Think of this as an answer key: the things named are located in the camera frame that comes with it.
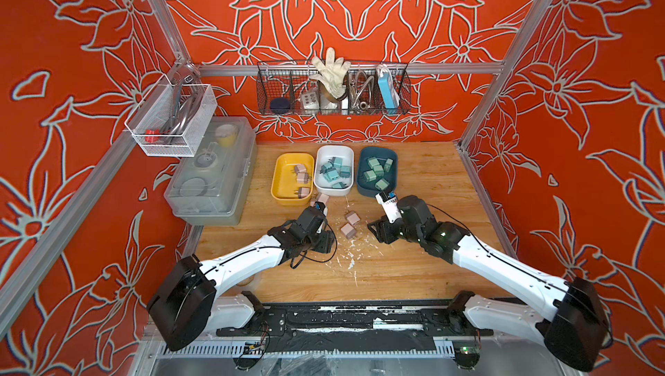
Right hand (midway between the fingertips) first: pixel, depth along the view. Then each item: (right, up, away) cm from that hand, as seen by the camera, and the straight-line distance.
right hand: (370, 223), depth 78 cm
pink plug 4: (-6, -5, +12) cm, 14 cm away
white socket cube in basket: (-20, +41, +15) cm, 48 cm away
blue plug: (-8, +10, +25) cm, 28 cm away
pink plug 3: (-4, -1, +15) cm, 15 cm away
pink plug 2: (-19, +4, +22) cm, 29 cm away
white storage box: (-15, +23, +35) cm, 44 cm away
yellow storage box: (-28, +12, +28) cm, 42 cm away
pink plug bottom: (-25, +15, +29) cm, 41 cm away
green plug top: (+8, +16, +29) cm, 35 cm away
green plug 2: (+9, +10, +25) cm, 29 cm away
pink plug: (-15, +5, +22) cm, 27 cm away
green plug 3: (+6, +19, +32) cm, 38 cm away
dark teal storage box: (+11, +23, +33) cm, 42 cm away
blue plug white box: (-12, +14, +26) cm, 32 cm away
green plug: (+4, +14, +28) cm, 31 cm away
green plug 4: (+12, +18, +29) cm, 37 cm away
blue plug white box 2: (-6, +15, +29) cm, 33 cm away
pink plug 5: (-24, +13, +26) cm, 37 cm away
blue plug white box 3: (-9, +19, +33) cm, 40 cm away
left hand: (-13, -6, +6) cm, 15 cm away
